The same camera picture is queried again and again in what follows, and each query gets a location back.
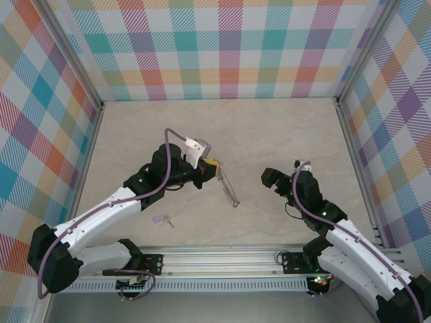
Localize aluminium upright frame post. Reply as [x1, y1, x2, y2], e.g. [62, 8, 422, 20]
[40, 0, 106, 112]
[335, 0, 398, 105]

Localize black board lit leds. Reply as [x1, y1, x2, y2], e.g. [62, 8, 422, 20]
[308, 275, 329, 291]

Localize aluminium wall base profile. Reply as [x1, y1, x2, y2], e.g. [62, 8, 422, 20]
[335, 99, 405, 270]
[30, 102, 106, 323]

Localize black board white connector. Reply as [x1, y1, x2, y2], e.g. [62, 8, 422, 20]
[116, 275, 149, 292]

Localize grey sheet metal panel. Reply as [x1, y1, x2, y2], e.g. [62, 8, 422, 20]
[45, 291, 380, 323]

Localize key with purple tag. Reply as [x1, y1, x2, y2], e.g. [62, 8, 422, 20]
[152, 212, 175, 229]

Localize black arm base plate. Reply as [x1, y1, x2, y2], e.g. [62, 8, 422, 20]
[102, 254, 165, 277]
[281, 252, 337, 275]

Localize slotted grey cable duct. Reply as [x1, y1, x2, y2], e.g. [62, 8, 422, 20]
[63, 277, 309, 293]

